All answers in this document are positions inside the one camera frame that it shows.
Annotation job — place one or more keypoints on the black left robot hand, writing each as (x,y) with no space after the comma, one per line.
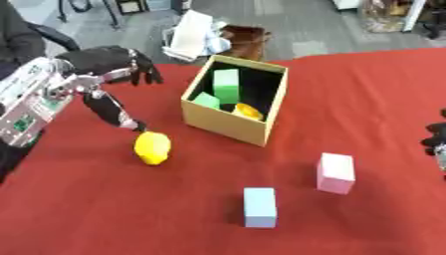
(104,61)

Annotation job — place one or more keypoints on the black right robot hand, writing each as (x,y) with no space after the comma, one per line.
(436,132)

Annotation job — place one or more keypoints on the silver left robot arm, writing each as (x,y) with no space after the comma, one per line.
(29,96)

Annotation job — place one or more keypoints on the tan cardboard box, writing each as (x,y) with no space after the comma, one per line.
(235,99)

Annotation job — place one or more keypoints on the black chair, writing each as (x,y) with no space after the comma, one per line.
(55,36)

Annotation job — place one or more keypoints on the person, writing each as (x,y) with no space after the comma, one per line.
(17,40)

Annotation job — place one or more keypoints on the white bag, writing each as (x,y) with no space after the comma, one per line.
(191,35)

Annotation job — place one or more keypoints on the yellow toy lemon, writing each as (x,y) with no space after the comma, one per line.
(152,147)

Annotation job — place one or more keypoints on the pink rectangular block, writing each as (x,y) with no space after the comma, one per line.
(336,172)

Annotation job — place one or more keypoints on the small green block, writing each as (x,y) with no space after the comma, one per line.
(206,100)

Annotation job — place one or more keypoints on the tall green rectangular block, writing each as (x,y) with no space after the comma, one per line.
(226,85)

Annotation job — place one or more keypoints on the yellow toy fruit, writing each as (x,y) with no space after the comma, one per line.
(248,111)

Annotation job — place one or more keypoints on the light blue rectangular block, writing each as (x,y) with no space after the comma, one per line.
(259,207)

